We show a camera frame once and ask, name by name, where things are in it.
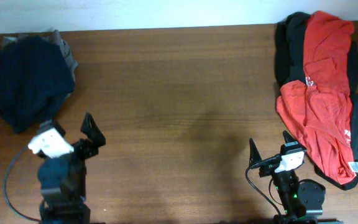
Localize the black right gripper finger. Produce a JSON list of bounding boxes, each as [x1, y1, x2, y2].
[[283, 131, 297, 144], [249, 138, 262, 167]]

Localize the navy blue shorts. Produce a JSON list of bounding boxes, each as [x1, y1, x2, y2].
[[0, 35, 75, 133]]

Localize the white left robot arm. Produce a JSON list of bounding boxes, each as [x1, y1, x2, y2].
[[31, 112, 106, 223]]

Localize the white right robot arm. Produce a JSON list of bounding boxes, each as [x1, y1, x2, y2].
[[245, 131, 326, 223]]

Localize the red t-shirt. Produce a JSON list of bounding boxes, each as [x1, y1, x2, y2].
[[276, 11, 356, 185]]

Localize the folded grey shorts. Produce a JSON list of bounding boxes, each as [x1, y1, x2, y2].
[[1, 29, 79, 100]]

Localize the black garment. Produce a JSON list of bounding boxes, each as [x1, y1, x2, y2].
[[275, 12, 358, 190]]

